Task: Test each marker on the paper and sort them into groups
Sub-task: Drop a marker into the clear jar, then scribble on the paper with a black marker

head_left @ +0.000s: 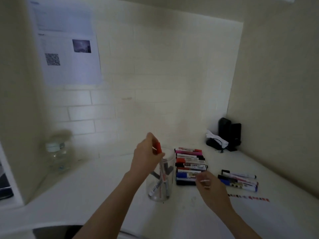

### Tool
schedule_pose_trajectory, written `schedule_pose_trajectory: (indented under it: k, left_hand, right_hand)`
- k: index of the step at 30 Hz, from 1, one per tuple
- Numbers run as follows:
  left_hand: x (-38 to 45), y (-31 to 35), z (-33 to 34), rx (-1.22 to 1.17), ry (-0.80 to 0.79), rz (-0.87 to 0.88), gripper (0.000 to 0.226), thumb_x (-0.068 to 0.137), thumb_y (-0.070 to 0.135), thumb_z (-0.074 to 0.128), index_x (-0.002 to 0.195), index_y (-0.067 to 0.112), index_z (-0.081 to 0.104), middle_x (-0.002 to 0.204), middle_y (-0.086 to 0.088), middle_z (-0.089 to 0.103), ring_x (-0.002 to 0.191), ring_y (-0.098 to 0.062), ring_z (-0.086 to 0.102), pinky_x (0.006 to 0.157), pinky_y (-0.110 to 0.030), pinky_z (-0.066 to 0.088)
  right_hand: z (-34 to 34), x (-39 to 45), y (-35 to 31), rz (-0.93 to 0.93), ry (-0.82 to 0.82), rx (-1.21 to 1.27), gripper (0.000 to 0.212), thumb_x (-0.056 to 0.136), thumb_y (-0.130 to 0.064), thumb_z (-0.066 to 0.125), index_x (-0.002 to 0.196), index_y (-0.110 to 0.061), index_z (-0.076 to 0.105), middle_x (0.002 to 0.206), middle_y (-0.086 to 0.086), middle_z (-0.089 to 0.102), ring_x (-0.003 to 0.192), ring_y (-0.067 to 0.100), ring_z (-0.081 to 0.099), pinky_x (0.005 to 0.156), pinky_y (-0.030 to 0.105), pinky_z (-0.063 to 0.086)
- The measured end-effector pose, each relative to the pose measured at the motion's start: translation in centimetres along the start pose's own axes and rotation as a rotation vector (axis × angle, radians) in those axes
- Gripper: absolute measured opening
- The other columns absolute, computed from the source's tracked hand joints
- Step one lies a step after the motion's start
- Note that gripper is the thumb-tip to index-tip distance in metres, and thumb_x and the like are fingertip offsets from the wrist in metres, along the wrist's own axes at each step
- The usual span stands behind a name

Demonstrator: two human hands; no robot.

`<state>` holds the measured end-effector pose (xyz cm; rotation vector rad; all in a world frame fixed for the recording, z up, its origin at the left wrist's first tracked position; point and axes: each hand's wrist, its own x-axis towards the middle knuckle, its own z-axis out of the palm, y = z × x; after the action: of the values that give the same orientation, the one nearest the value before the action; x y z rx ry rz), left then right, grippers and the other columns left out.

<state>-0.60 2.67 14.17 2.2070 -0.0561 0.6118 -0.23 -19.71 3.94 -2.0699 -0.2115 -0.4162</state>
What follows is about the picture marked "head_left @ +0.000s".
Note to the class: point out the person's right hand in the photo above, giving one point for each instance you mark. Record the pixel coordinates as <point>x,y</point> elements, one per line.
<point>213,192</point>

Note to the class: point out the person's left hand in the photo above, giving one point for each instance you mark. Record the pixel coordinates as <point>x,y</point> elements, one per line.
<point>143,158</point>

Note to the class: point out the person's left thumb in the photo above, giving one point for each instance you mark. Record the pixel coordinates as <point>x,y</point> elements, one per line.
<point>160,156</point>

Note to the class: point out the person's right fingers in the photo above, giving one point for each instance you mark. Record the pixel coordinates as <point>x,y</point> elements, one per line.
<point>203,180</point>

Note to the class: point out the red cap marker pen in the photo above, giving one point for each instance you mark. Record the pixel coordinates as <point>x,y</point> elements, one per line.
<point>157,148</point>

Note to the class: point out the person's right forearm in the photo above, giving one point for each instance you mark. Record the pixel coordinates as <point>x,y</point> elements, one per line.
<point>236,225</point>

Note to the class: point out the person's left forearm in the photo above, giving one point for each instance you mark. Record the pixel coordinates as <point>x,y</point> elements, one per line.
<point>112,204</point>

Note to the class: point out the row of assorted markers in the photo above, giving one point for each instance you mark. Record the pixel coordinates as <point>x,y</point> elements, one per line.
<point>190,166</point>

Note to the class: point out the red thin marker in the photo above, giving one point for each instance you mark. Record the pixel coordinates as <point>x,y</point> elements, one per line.
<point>164,180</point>

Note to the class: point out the clear plastic cup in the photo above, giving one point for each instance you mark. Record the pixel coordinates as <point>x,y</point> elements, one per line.
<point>162,186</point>

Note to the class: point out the grey cap white marker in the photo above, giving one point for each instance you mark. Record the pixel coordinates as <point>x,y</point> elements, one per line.
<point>157,186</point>

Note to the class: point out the blue whiteboard marker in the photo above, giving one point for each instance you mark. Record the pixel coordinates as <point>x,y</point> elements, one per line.
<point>236,185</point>

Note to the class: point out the black whiteboard marker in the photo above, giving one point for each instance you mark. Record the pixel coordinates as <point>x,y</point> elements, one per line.
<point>239,174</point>

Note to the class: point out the dark red whiteboard marker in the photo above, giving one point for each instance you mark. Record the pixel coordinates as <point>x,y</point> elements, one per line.
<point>245,182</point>

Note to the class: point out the black desktop device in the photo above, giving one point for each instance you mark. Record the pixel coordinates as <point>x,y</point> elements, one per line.
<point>230,133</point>

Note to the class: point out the clear plastic water bottle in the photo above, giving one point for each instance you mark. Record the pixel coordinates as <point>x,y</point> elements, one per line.
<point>58,156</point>

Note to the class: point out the paper sheet with pictures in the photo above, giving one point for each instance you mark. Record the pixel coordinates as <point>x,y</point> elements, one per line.
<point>69,59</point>

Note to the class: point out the text-printed paper sheet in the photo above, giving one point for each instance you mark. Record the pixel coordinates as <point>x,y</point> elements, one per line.
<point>62,16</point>

